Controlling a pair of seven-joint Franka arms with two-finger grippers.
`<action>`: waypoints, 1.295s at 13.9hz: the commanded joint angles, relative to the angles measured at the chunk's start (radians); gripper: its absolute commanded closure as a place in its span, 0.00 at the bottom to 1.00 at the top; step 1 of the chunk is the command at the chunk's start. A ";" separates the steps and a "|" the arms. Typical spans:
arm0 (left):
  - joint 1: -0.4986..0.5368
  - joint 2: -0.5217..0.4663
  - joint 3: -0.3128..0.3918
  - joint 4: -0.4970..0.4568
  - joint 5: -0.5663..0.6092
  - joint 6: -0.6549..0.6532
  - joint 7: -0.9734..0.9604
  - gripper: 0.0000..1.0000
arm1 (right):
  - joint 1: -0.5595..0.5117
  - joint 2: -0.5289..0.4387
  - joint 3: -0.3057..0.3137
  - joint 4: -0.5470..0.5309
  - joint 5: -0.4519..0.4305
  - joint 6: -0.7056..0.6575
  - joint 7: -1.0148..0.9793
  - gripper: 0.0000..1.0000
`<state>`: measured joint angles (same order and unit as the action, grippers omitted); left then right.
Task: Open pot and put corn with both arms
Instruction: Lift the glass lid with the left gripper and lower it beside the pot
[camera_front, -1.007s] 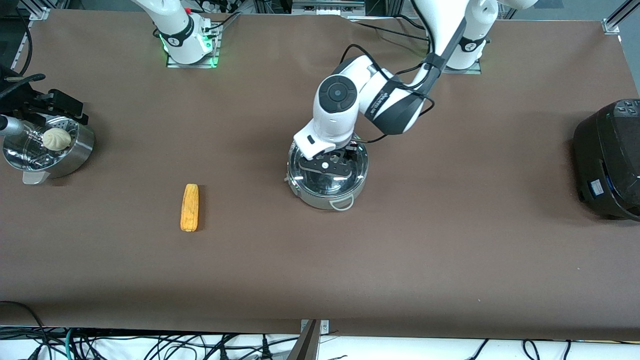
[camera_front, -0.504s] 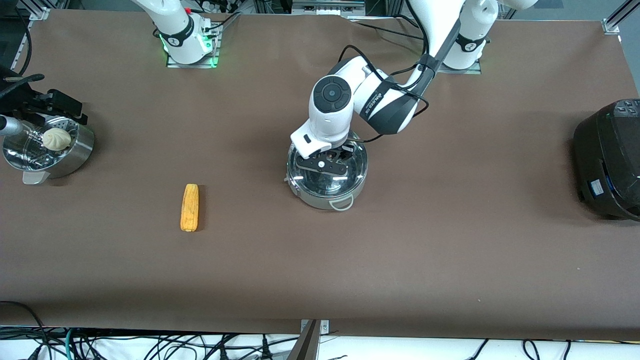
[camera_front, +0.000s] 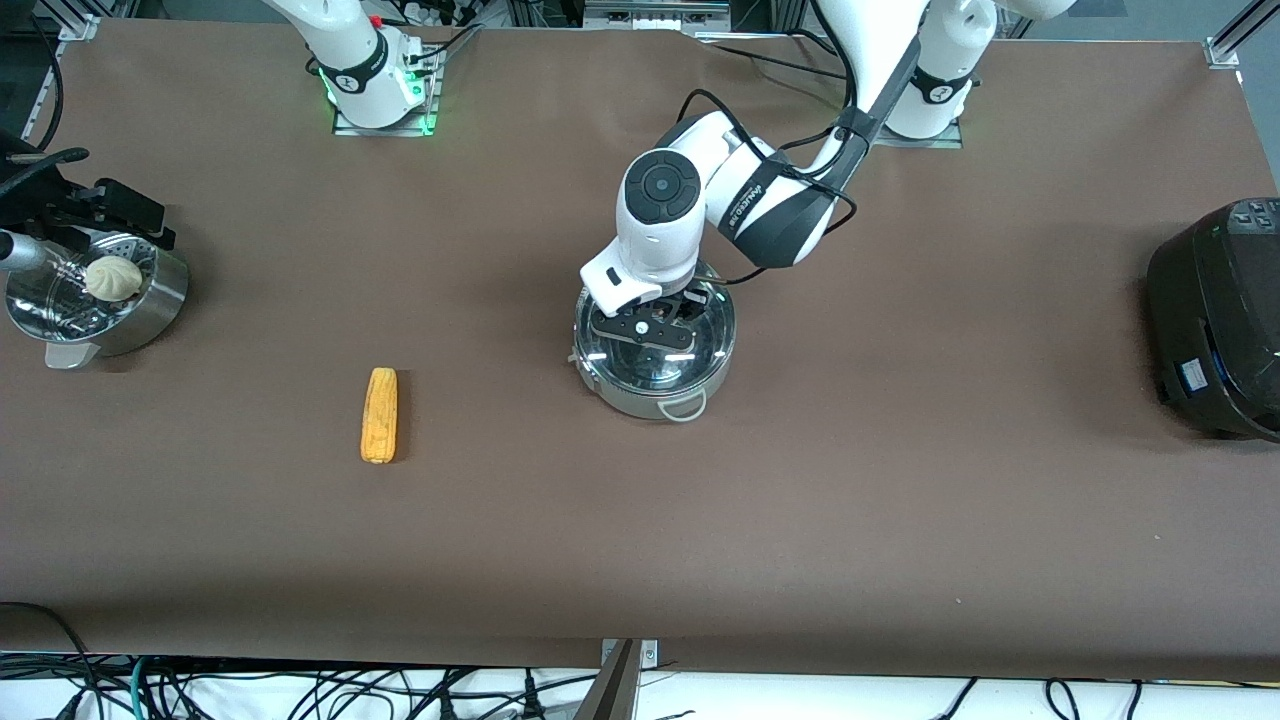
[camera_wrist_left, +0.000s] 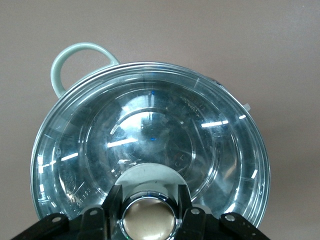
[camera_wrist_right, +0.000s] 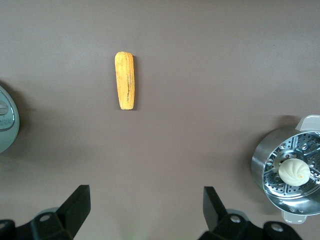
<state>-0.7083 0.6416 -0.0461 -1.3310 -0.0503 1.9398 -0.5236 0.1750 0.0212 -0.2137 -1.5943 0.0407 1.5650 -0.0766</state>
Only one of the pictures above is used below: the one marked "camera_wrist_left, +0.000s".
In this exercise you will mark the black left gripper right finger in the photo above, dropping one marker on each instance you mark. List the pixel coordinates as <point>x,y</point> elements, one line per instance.
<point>197,225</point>

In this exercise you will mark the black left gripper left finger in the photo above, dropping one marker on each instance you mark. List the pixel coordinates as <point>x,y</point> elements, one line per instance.
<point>95,225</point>

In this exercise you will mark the glass lid with round knob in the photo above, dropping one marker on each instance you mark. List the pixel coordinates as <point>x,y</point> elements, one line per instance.
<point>155,140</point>

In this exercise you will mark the brown table cover sheet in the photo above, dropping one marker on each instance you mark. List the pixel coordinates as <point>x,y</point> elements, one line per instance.
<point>160,25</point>

